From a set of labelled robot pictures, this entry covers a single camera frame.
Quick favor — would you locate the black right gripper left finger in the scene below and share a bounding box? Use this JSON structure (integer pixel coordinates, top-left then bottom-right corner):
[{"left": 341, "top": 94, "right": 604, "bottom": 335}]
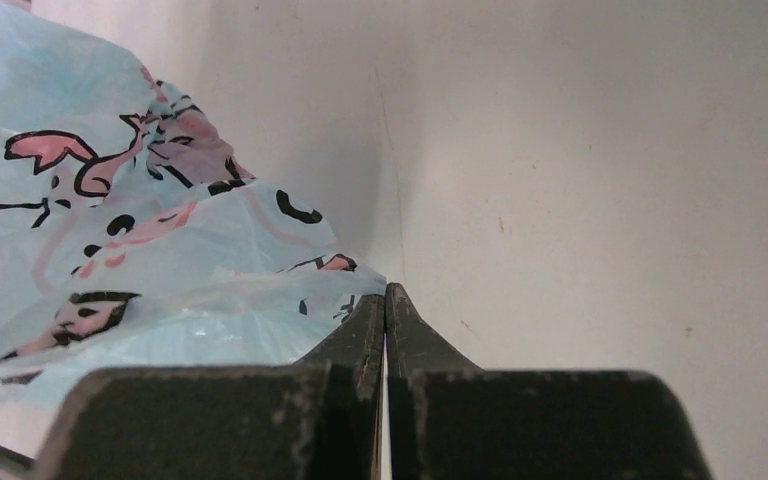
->
[{"left": 31, "top": 295, "right": 385, "bottom": 479}]

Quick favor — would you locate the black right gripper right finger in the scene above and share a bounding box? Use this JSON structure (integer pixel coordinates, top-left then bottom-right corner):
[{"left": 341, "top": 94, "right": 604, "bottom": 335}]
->
[{"left": 385, "top": 283, "right": 712, "bottom": 479}]

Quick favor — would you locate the light blue printed plastic bag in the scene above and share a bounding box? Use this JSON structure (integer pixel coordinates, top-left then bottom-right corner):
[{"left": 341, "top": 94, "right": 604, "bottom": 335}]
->
[{"left": 0, "top": 3, "right": 385, "bottom": 409}]

